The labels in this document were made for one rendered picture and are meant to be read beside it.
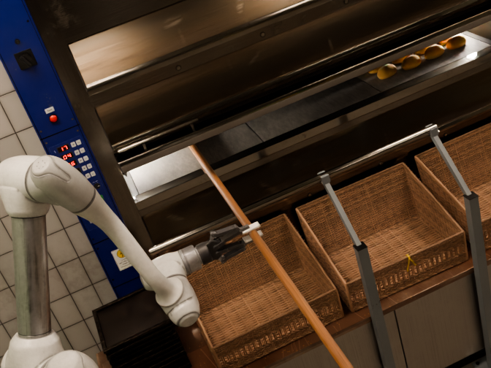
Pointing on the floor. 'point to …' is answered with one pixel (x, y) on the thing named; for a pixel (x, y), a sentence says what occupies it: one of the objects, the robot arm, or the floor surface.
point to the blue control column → (23, 77)
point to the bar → (474, 223)
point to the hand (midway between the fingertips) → (251, 231)
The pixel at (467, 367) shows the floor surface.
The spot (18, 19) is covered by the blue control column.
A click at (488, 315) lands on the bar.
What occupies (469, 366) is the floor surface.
